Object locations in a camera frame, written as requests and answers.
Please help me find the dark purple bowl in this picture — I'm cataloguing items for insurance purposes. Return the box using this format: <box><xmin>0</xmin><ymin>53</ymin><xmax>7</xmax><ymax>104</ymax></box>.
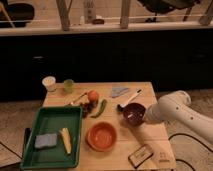
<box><xmin>123</xmin><ymin>103</ymin><xmax>146</xmax><ymax>126</ymax></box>

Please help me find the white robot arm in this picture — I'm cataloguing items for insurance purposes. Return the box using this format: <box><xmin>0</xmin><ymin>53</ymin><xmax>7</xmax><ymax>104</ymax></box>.
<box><xmin>143</xmin><ymin>91</ymin><xmax>213</xmax><ymax>144</ymax></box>

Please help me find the grey blue cloth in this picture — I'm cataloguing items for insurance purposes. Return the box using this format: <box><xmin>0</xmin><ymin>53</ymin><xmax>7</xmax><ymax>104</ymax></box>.
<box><xmin>110</xmin><ymin>86</ymin><xmax>129</xmax><ymax>98</ymax></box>

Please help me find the green chili pepper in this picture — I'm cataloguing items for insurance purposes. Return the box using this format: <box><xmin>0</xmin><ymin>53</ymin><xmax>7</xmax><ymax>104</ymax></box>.
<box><xmin>91</xmin><ymin>99</ymin><xmax>107</xmax><ymax>118</ymax></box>

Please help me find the orange fruit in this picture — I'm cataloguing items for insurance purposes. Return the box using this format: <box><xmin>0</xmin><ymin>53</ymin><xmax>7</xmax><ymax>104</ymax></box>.
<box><xmin>87</xmin><ymin>90</ymin><xmax>99</xmax><ymax>101</ymax></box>

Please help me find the dark grape bunch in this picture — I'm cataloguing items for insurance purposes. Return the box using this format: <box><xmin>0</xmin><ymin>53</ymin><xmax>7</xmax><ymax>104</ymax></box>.
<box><xmin>80</xmin><ymin>101</ymin><xmax>98</xmax><ymax>118</ymax></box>

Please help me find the green cup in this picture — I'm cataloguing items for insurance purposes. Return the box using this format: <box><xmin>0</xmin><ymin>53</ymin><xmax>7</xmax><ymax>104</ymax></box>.
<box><xmin>63</xmin><ymin>79</ymin><xmax>74</xmax><ymax>93</ymax></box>

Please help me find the orange bowl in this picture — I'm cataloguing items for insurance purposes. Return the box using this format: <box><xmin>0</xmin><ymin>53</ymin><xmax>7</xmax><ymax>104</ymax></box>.
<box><xmin>85</xmin><ymin>122</ymin><xmax>117</xmax><ymax>152</ymax></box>

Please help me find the white cup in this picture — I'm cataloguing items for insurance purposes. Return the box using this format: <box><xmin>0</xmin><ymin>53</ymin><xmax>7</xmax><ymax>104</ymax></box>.
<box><xmin>42</xmin><ymin>76</ymin><xmax>57</xmax><ymax>92</ymax></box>

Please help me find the yellow corn cob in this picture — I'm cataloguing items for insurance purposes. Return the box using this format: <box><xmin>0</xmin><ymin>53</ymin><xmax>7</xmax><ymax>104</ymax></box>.
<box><xmin>60</xmin><ymin>128</ymin><xmax>72</xmax><ymax>154</ymax></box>

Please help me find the dark red small object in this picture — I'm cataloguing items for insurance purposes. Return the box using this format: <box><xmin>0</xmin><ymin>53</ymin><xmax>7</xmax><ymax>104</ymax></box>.
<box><xmin>92</xmin><ymin>19</ymin><xmax>105</xmax><ymax>25</ymax></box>

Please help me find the green plastic tray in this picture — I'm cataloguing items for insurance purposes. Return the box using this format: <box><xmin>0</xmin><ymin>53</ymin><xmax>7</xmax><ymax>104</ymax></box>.
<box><xmin>21</xmin><ymin>106</ymin><xmax>82</xmax><ymax>170</ymax></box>

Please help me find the black wooden block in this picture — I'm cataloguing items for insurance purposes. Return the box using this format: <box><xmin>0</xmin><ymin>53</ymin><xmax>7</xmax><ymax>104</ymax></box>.
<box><xmin>128</xmin><ymin>144</ymin><xmax>154</xmax><ymax>169</ymax></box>

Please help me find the blue sponge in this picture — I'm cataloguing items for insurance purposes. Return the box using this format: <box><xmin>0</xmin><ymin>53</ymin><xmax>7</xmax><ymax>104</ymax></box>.
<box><xmin>34</xmin><ymin>134</ymin><xmax>57</xmax><ymax>149</ymax></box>

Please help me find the black office chair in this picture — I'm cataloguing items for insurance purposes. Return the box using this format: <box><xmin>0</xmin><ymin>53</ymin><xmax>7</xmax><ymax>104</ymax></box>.
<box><xmin>137</xmin><ymin>0</ymin><xmax>201</xmax><ymax>23</ymax></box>

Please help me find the dark chair left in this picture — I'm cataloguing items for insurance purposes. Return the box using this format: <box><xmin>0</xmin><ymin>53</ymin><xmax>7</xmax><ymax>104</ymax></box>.
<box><xmin>0</xmin><ymin>0</ymin><xmax>35</xmax><ymax>28</ymax></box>

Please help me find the white handled brush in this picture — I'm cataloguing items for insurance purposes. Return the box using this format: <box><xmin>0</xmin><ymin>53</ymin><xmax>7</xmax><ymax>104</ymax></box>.
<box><xmin>117</xmin><ymin>89</ymin><xmax>142</xmax><ymax>111</ymax></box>

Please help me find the black cable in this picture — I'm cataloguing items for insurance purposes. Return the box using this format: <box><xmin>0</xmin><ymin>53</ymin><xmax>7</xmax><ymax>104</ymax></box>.
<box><xmin>167</xmin><ymin>132</ymin><xmax>213</xmax><ymax>171</ymax></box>

